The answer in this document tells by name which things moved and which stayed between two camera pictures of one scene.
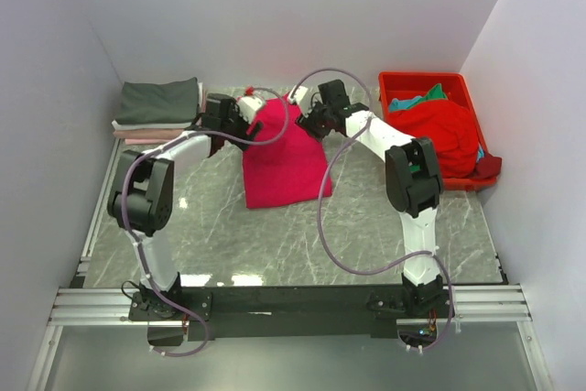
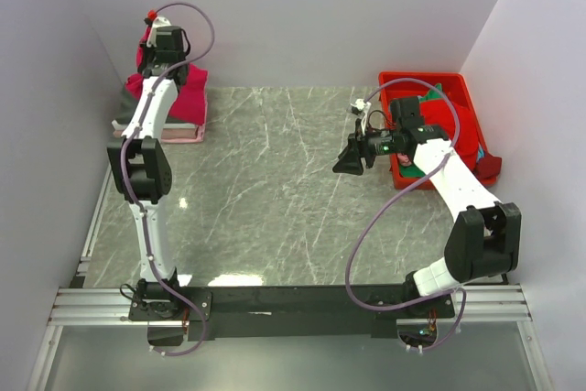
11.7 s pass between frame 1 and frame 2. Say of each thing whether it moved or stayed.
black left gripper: moved
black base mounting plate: stayed
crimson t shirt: moved
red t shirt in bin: stayed
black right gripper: moved
